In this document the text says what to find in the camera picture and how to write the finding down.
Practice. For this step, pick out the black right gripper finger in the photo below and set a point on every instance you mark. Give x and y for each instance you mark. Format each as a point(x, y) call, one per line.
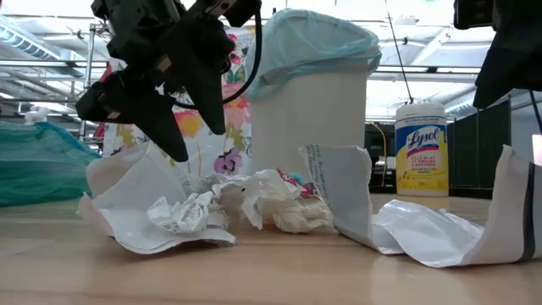
point(516, 68)

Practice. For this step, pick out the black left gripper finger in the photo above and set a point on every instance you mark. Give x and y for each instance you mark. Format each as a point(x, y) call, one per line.
point(203, 84)
point(139, 110)

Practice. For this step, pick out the white paper pile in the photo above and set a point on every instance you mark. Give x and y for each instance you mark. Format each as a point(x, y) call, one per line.
point(127, 203)

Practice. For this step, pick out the white plastic trash bin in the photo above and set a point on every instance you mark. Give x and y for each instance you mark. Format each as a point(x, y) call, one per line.
point(309, 118)

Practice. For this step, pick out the light blue trash bag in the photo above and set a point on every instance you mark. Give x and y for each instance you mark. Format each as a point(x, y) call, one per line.
point(309, 42)

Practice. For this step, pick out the red white snack wrapper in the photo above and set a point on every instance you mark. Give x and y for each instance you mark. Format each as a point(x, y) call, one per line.
point(290, 178)

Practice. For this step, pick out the white printed plastic wrapper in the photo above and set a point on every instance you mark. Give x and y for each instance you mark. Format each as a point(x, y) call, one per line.
point(423, 233)

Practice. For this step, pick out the black slanted pole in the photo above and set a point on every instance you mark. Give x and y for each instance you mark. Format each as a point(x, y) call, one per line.
point(536, 110)

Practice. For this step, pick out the floral print curtain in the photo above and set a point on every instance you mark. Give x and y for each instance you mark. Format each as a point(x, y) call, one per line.
point(237, 123)

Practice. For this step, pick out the black partition panel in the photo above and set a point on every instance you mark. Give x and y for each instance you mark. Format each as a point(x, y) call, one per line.
point(478, 148)

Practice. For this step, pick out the teal mesh cloth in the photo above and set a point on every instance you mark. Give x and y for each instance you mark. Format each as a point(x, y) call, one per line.
point(38, 169)

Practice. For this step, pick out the yellow Lysol wipes canister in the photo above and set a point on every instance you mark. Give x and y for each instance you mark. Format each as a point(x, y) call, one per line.
point(421, 148)

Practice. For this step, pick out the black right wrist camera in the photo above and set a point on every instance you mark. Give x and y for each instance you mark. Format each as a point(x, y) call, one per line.
point(472, 14)

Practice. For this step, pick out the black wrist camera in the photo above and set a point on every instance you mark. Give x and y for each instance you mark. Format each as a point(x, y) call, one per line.
point(237, 10)
point(472, 14)

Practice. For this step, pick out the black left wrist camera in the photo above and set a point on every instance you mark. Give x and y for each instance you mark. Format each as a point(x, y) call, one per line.
point(237, 10)

